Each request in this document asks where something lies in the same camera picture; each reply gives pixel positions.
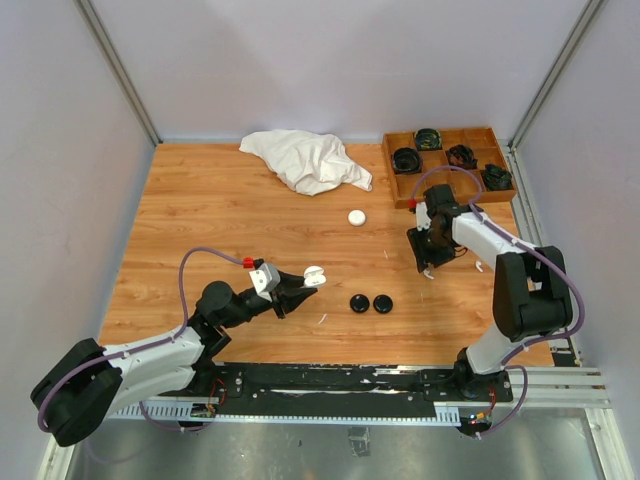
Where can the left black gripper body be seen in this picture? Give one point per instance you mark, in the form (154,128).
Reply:
(248,308)

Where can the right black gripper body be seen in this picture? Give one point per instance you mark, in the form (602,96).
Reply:
(441,248)

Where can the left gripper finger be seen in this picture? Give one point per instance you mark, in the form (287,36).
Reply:
(290,281)
(287,300)

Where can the black charging case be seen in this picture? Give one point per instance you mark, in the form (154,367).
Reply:
(383,304)
(359,303)

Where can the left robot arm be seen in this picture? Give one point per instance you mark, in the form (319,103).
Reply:
(91,382)

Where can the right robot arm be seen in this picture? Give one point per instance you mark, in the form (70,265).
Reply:
(531,295)

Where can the white round charging case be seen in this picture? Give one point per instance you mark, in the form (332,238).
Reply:
(356,218)

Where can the wooden compartment tray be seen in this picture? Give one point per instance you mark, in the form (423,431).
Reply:
(435,168)

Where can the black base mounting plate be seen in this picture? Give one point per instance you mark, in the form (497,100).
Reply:
(326,392)

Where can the white crumpled cloth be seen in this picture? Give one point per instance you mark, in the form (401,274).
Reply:
(307,163)

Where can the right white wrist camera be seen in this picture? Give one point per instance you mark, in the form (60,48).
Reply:
(423,220)

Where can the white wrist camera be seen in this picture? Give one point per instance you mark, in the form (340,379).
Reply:
(265,279)
(423,220)

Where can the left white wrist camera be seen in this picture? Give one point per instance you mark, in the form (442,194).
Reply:
(265,279)

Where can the grey slotted cable duct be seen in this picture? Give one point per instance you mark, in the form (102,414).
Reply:
(534,387)

